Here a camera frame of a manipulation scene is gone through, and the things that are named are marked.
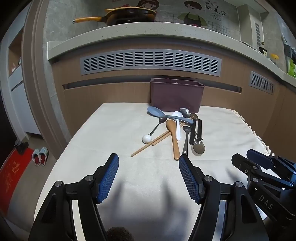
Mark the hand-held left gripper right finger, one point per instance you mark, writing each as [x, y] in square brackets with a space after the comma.
[188, 178]

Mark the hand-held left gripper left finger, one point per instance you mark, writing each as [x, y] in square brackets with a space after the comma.
[107, 178]

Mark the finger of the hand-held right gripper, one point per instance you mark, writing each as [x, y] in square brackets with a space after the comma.
[259, 158]
[242, 164]

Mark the plain metal spoon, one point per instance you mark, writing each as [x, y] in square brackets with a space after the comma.
[185, 143]

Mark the wooden chopstick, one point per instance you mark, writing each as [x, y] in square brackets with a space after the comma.
[159, 140]
[143, 149]

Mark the wooden spoon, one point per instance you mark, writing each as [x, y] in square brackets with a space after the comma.
[171, 127]

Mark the metal spoon with white ball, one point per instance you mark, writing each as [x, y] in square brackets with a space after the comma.
[146, 138]

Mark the small white plastic spoon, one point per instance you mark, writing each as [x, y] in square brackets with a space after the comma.
[177, 115]

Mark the square metal spoon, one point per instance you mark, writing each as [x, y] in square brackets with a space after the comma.
[185, 112]

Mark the blue plastic spoon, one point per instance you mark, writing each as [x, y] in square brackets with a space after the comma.
[155, 111]

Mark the purple plastic utensil container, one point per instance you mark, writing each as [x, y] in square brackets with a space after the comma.
[175, 97]

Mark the cream tablecloth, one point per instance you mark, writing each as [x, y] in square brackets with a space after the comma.
[104, 134]

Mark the dark fuzzy object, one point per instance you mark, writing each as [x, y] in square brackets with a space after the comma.
[120, 234]

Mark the grey-green slipper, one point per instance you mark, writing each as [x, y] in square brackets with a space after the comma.
[35, 158]
[44, 155]

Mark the small grey vent grille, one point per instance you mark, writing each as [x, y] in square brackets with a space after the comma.
[262, 82]

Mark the wooden cabinet front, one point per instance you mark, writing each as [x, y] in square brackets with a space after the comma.
[104, 92]

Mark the black shoes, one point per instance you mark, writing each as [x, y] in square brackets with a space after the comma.
[22, 147]

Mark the green packets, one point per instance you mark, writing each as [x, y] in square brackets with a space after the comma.
[291, 68]

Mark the red floor mat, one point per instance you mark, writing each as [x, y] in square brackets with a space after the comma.
[11, 176]

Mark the yellow-lid jar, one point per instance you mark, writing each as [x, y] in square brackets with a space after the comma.
[274, 59]

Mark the dark bottle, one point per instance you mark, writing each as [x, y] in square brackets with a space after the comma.
[263, 51]

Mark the black perforated rack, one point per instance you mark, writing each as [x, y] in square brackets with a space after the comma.
[287, 49]

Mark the white cabinet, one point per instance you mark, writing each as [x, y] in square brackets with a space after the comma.
[18, 97]

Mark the large grey vent grille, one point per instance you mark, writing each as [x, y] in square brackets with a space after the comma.
[150, 61]

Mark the speckled kitchen counter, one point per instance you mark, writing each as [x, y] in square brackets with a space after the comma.
[138, 30]

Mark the cartoon wall sticker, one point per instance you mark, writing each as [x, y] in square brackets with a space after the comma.
[192, 16]

